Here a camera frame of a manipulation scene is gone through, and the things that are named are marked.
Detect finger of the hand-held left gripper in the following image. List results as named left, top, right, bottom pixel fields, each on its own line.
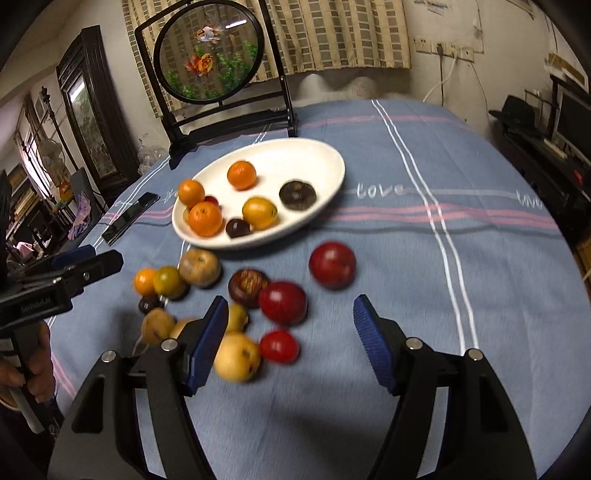
left=51, top=244, right=96, bottom=272
left=60, top=250, right=124, bottom=296

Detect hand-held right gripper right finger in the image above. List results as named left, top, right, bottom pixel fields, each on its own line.
left=353, top=294, right=539, bottom=480

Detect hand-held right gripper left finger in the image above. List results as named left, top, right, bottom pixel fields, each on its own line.
left=46, top=295, right=230, bottom=480

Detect pale yellow round fruit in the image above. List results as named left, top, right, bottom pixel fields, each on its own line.
left=213, top=333, right=262, bottom=383

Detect small orange mandarin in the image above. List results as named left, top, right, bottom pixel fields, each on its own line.
left=134, top=268, right=158, bottom=297

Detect brown potato-like fruit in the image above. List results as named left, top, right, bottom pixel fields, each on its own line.
left=140, top=308, right=177, bottom=346

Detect small red cherry tomato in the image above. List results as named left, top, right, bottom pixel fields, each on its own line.
left=259, top=329, right=300, bottom=364

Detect reddish brown mangosteen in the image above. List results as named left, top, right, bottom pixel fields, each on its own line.
left=228, top=268, right=271, bottom=309

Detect yellow-green mandarin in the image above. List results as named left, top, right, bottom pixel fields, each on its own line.
left=153, top=266, right=188, bottom=299

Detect spotted tan brown fruit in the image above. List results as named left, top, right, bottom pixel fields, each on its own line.
left=178, top=248, right=222, bottom=289

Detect red plum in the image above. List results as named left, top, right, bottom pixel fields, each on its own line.
left=259, top=281, right=308, bottom=326
left=308, top=241, right=358, bottom=290

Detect large orange mandarin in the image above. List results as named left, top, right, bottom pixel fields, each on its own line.
left=188, top=201, right=223, bottom=238

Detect yellow-orange mandarin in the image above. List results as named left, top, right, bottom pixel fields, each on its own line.
left=242, top=196, right=279, bottom=231

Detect dark purple mangosteen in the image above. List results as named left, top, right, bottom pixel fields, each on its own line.
left=279, top=180, right=318, bottom=212

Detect white oval plate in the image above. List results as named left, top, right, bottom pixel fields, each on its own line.
left=172, top=137, right=346, bottom=250

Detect person's left hand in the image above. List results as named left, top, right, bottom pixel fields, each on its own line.
left=0, top=323, right=56, bottom=403

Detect purple cloth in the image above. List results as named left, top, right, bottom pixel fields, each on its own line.
left=68, top=194, right=93, bottom=241

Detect blue striped tablecloth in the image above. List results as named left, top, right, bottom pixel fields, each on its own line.
left=46, top=99, right=578, bottom=480

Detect black smartphone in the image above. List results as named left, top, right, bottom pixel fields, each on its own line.
left=102, top=192, right=160, bottom=245

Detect grey chair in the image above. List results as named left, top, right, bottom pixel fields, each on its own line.
left=69, top=167, right=105, bottom=241

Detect white standing fan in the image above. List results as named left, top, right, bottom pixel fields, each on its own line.
left=39, top=138, right=63, bottom=183

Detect clear plastic bags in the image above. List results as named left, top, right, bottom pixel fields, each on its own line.
left=137, top=136, right=169, bottom=177

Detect dark floor stand pole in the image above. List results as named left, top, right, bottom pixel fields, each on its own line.
left=39, top=87, right=79, bottom=171

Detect dark framed painting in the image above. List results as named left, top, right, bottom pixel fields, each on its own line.
left=56, top=25, right=139, bottom=192

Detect black computer desk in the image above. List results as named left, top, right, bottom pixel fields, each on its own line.
left=489, top=111, right=591, bottom=250

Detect round goldfish table screen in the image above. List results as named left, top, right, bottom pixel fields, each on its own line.
left=134, top=0, right=300, bottom=171

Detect black hat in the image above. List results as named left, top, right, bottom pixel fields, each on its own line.
left=488, top=95, right=539, bottom=130

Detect black computer monitor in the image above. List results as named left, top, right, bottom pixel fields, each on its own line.
left=554, top=90, right=591, bottom=162

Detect checked beige curtain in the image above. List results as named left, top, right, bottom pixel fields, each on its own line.
left=122, top=0, right=411, bottom=116

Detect white power cable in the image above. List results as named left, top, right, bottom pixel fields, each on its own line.
left=421, top=56, right=457, bottom=103

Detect white wall outlet row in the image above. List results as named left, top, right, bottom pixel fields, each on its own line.
left=416, top=36, right=475, bottom=62

